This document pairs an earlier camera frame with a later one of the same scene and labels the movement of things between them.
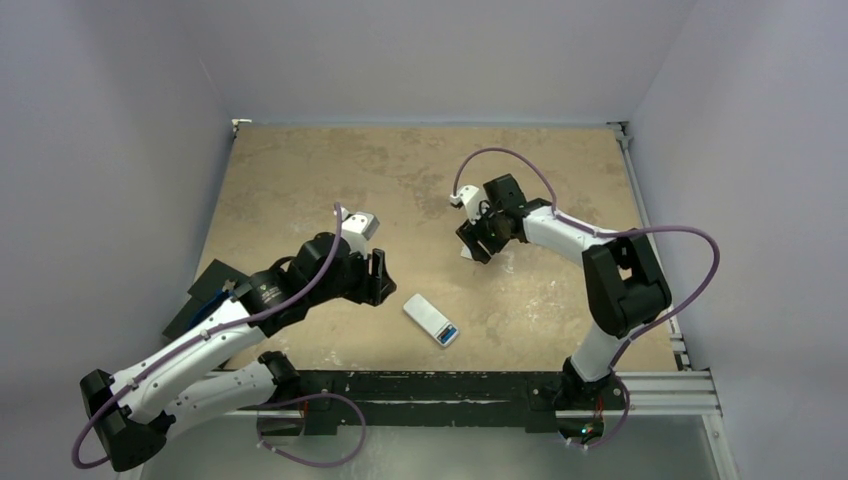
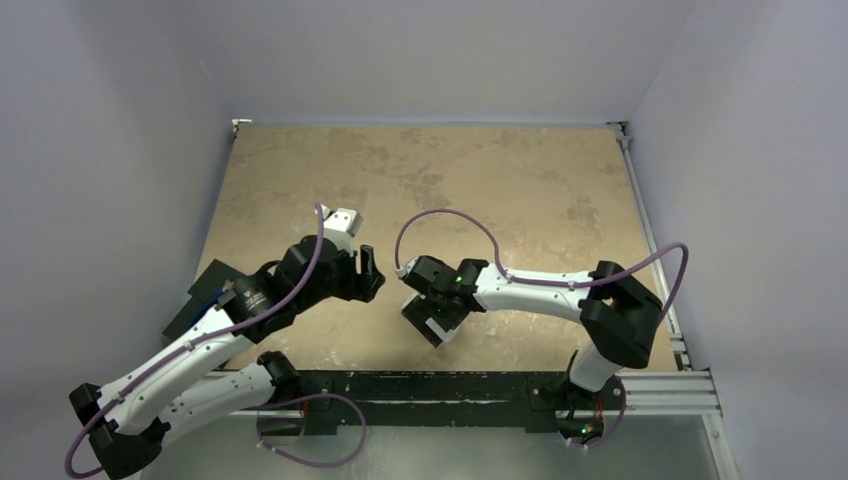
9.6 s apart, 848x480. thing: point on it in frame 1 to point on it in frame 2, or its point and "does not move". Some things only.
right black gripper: x=486 y=230 to x=419 y=275
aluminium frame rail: x=683 y=391 does not move
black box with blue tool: x=210 y=291 does not move
